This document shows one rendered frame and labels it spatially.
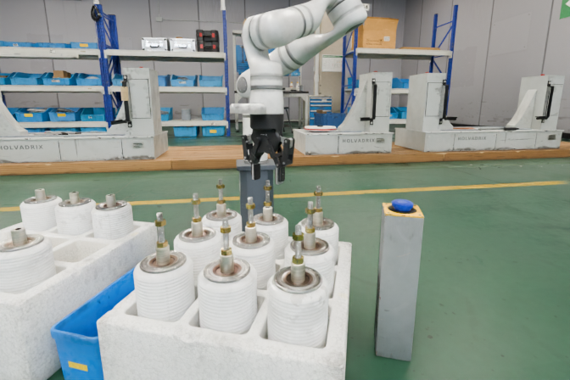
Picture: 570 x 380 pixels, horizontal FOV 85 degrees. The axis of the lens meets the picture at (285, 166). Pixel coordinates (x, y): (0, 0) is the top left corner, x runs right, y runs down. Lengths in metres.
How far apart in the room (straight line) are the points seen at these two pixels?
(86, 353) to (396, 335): 0.58
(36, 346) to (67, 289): 0.10
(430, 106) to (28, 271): 3.04
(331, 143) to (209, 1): 7.14
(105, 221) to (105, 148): 1.93
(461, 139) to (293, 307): 3.04
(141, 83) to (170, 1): 6.78
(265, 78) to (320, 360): 0.50
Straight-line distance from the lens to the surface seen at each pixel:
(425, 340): 0.86
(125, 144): 2.78
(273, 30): 0.66
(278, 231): 0.72
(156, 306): 0.59
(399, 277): 0.68
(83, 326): 0.82
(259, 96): 0.67
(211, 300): 0.53
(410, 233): 0.65
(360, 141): 2.87
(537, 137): 3.98
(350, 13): 0.91
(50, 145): 2.98
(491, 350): 0.89
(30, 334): 0.78
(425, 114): 3.22
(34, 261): 0.78
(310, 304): 0.49
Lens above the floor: 0.52
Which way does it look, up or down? 11 degrees down
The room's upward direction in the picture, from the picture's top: straight up
